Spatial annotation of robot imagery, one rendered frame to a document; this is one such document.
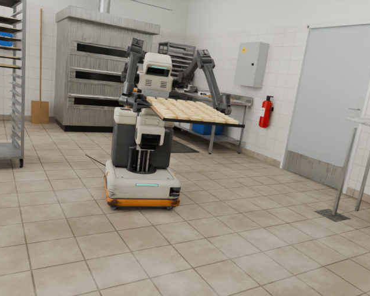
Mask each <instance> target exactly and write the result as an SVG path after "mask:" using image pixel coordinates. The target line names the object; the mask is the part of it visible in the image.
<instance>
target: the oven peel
mask: <svg viewBox="0 0 370 296"><path fill-rule="evenodd" d="M41 70H42V9H41V18H40V78H39V101H35V100H32V101H31V124H49V102H44V101H41Z"/></svg>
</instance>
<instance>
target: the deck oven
mask: <svg viewBox="0 0 370 296"><path fill-rule="evenodd" d="M55 22H57V37H56V69H55V101H54V117H56V123H57V124H58V125H59V126H60V127H61V129H62V130H63V131H64V132H101V133H113V122H114V121H115V119H114V112H115V108H116V107H124V108H125V107H126V106H125V105H120V104H119V102H118V100H119V96H121V93H122V89H123V88H124V82H122V81H121V72H122V71H123V70H124V67H125V62H126V63H128V61H129V57H127V56H126V52H127V48H128V46H131V44H132V39H133V38H136V39H138V40H139V39H140V40H143V41H144V43H143V50H144V51H145V52H144V58H145V55H146V53H148V52H150V53H151V52H152V41H153V35H159V34H160V26H161V25H158V24H155V23H150V22H144V21H139V20H136V19H130V18H125V17H122V16H117V15H112V14H107V13H103V12H98V11H93V10H90V9H85V8H80V7H76V6H71V5H68V6H67V7H65V8H63V9H62V10H60V11H59V12H57V13H56V15H55ZM144 58H143V61H142V60H139V61H138V63H137V66H139V68H138V71H143V62H144Z"/></svg>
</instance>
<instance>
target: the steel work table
mask: <svg viewBox="0 0 370 296"><path fill-rule="evenodd" d="M197 89H199V88H197ZM197 89H196V90H195V91H194V92H191V93H187V92H184V93H179V92H177V91H176V90H171V92H170V93H175V94H178V95H183V96H188V97H190V100H189V101H192V98H196V99H201V100H206V101H210V102H213V101H212V98H209V97H204V96H199V95H198V93H197ZM220 93H222V94H221V95H230V99H234V100H239V101H241V102H235V101H231V104H233V105H245V109H244V116H243V123H242V125H245V123H246V118H247V112H248V106H251V102H252V97H247V96H240V95H234V94H230V93H223V92H220ZM174 126H175V127H178V128H179V129H182V130H185V131H186V132H190V133H192V134H195V135H197V136H200V137H202V138H205V139H207V140H210V145H209V150H208V153H209V154H211V153H212V148H213V142H239V145H238V154H240V153H241V147H242V143H243V136H244V129H245V128H241V134H240V140H237V139H234V138H232V137H229V136H226V135H223V134H222V135H214V132H215V128H216V126H214V125H212V130H211V135H204V134H199V133H197V132H194V131H192V130H189V129H186V128H184V127H181V126H179V125H176V124H174Z"/></svg>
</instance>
